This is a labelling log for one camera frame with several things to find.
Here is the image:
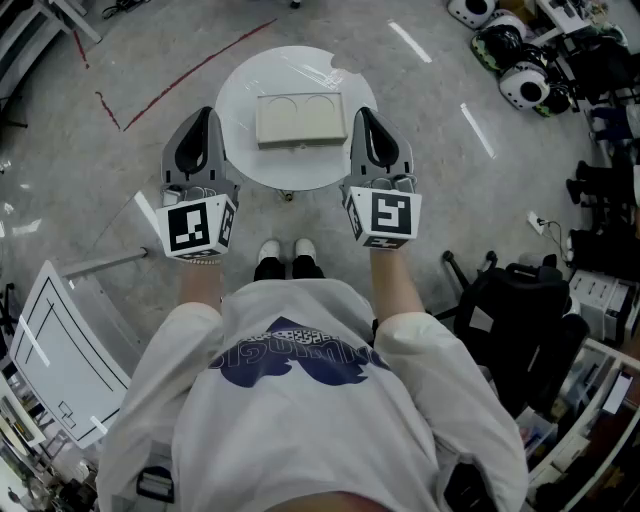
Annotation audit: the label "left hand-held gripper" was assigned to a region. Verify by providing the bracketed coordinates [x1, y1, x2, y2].
[155, 106, 240, 261]

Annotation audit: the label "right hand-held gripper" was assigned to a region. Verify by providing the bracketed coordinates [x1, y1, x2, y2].
[339, 106, 424, 250]

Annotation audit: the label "beige rectangular box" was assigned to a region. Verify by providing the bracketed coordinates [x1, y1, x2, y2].
[255, 92, 349, 143]

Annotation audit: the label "person's right forearm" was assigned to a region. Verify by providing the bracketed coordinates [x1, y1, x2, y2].
[368, 246, 432, 324]

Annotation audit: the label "person's left forearm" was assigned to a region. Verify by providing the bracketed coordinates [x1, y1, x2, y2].
[178, 258, 225, 321]

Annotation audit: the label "white drawer cabinet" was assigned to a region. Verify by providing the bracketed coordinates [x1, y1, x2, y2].
[569, 268, 637, 345]

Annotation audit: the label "white round table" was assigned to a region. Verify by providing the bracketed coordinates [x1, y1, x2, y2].
[214, 45, 379, 192]

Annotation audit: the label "black trousers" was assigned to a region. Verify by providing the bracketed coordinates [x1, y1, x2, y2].
[252, 253, 327, 283]

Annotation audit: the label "grey metal bar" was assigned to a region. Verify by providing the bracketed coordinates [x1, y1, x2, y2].
[59, 246, 150, 281]

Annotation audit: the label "green camouflage backpack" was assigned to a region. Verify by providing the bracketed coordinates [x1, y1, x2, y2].
[469, 14, 527, 72]

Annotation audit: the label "white and black backpack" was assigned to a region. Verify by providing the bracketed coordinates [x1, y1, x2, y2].
[498, 61, 552, 113]

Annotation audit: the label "white round-window backpack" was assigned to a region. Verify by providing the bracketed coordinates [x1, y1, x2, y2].
[446, 0, 498, 29]

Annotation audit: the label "black office chair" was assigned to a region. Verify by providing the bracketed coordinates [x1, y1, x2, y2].
[432, 249, 592, 420]

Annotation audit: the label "black chair base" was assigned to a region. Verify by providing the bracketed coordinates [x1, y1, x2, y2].
[565, 159, 640, 207]

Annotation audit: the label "white panel with black lines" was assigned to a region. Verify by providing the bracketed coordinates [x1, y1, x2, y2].
[9, 259, 134, 450]

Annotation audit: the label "white printed t-shirt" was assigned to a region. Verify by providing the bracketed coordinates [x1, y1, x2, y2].
[94, 277, 530, 512]

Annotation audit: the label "white shelf unit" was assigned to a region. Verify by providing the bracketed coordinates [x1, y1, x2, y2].
[519, 337, 640, 512]

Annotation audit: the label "black strap buckle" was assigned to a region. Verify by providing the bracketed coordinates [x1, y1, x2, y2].
[135, 465, 177, 504]

